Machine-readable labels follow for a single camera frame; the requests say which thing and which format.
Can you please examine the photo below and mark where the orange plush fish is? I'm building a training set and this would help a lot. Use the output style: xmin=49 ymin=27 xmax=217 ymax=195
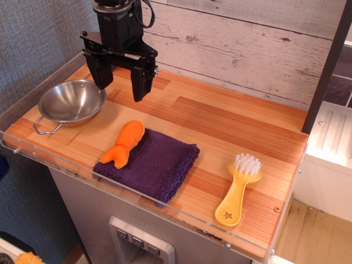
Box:
xmin=101 ymin=120 xmax=145 ymax=169

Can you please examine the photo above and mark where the clear acrylic edge guard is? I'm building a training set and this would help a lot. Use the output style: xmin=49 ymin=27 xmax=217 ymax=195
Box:
xmin=1 ymin=133 xmax=293 ymax=263

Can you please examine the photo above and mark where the white toy sink unit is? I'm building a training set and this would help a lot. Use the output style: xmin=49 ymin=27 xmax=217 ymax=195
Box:
xmin=293 ymin=102 xmax=351 ymax=221

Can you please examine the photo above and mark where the grey toy fridge cabinet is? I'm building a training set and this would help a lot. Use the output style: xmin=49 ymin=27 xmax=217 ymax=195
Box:
xmin=50 ymin=169 xmax=251 ymax=263

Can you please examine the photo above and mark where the purple knitted cloth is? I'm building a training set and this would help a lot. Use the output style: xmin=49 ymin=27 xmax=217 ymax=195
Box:
xmin=93 ymin=129 xmax=200 ymax=203

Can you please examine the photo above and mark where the small stainless steel wok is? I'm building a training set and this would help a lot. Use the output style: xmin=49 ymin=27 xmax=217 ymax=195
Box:
xmin=33 ymin=79 xmax=107 ymax=135

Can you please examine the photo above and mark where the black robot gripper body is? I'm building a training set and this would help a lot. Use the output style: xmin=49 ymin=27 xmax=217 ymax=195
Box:
xmin=80 ymin=5 xmax=158 ymax=78

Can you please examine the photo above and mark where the yellow scrub brush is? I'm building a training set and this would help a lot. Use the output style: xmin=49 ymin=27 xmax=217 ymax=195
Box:
xmin=214 ymin=153 xmax=262 ymax=227

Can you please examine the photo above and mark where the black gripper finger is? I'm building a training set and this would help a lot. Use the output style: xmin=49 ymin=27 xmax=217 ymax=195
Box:
xmin=84 ymin=53 xmax=113 ymax=90
xmin=131 ymin=67 xmax=153 ymax=102

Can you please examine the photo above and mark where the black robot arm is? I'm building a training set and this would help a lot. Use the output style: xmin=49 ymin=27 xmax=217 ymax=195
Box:
xmin=80 ymin=1 xmax=158 ymax=102

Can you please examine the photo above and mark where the orange plush toy on floor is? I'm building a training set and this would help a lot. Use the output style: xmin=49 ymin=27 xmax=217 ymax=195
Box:
xmin=15 ymin=252 xmax=43 ymax=264

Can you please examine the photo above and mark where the silver dispenser panel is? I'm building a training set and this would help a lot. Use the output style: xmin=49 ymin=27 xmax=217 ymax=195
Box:
xmin=109 ymin=216 xmax=176 ymax=263

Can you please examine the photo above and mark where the dark right shelf post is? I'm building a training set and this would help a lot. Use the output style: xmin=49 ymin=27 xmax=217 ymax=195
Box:
xmin=301 ymin=0 xmax=351 ymax=134

